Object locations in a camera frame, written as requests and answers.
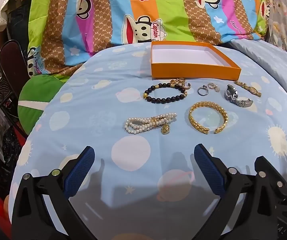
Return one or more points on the gold braided bangle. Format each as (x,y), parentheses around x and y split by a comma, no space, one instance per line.
(193,120)

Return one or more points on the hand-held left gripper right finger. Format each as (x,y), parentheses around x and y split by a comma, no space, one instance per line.
(208,170)

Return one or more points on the gold pearl earring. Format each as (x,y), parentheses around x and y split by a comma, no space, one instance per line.
(218,89)

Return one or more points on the gold wristwatch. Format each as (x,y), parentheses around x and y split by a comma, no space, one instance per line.
(252,90)

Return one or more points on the green cushion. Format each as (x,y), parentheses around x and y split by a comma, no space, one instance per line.
(36,97)

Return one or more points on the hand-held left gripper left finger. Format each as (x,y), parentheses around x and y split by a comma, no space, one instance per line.
(79,172)

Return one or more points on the colourful striped cartoon blanket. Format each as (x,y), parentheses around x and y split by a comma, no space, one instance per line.
(133,5)

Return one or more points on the silver wristwatch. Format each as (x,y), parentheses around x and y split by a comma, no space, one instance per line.
(231,93)

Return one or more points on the orange shallow cardboard box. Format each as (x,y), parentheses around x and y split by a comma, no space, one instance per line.
(196,71)

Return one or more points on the white lace garment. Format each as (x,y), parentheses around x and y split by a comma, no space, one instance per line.
(8,5)

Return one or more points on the gold ear cuff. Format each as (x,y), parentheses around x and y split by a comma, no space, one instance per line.
(187,85)
(182,80)
(174,81)

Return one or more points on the dark hanging clothes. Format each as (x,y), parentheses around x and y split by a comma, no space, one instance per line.
(18,30)

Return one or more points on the pale blue quilt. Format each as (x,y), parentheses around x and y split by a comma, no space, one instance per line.
(271,62)

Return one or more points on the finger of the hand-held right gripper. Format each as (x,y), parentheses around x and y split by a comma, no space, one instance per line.
(266,177)

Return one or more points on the light blue planet bedsheet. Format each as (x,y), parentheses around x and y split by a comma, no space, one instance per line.
(108,130)

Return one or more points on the dark chair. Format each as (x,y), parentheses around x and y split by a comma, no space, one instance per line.
(13,62)

